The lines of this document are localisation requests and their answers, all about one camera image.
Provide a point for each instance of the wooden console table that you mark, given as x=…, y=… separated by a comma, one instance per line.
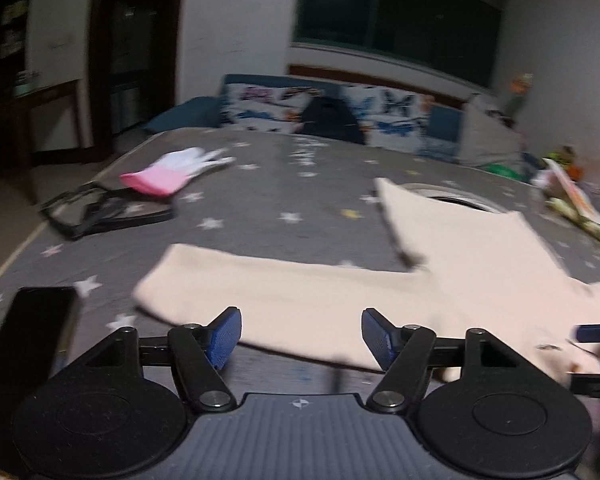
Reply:
x=45, y=92

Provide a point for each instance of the green plastic item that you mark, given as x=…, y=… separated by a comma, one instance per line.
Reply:
x=500, y=171

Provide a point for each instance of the butterfly print pillow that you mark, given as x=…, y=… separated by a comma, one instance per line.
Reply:
x=395, y=120

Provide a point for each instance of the grey pillow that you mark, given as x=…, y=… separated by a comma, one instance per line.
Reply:
x=487, y=137

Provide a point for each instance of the colourful book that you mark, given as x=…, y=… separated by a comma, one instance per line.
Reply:
x=575, y=190

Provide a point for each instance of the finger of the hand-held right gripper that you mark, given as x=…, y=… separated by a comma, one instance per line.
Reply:
x=592, y=384
x=597, y=332

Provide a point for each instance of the white glove with pink cuff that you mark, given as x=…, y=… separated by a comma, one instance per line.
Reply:
x=180, y=166

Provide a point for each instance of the cream garment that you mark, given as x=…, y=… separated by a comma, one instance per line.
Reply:
x=330, y=300

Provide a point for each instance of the wooden wall rail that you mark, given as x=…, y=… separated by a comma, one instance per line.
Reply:
x=380, y=76

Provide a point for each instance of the black backpack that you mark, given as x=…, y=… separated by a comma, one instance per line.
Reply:
x=330, y=120

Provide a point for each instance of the black smartphone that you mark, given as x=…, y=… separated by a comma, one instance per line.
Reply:
x=35, y=320

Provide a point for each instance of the blue sofa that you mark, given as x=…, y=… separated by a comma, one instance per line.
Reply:
x=180, y=115

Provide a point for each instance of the dark wooden door frame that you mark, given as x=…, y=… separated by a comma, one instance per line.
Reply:
x=97, y=50

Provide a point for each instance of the grey star-print tablecloth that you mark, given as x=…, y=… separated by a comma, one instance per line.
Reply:
x=260, y=195

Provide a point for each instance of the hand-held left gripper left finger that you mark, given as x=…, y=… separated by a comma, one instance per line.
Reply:
x=225, y=336

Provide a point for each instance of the yellow patterned packet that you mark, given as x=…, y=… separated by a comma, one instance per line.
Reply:
x=595, y=232

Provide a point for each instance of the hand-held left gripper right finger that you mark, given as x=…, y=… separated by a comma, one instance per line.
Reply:
x=377, y=336

